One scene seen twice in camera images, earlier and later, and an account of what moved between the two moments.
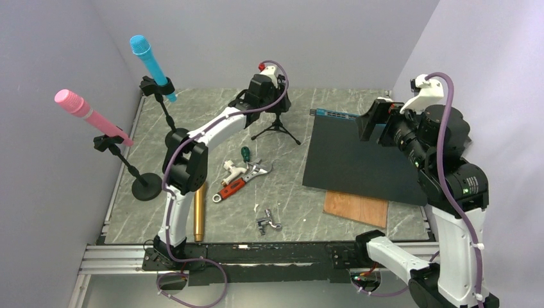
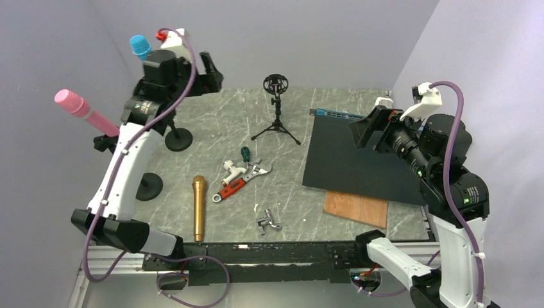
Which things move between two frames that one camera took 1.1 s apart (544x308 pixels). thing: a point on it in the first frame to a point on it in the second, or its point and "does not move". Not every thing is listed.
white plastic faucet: [229, 165] does not move
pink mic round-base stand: [146, 186] does not move
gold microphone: [199, 211] does not move
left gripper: [283, 105] to [209, 83]
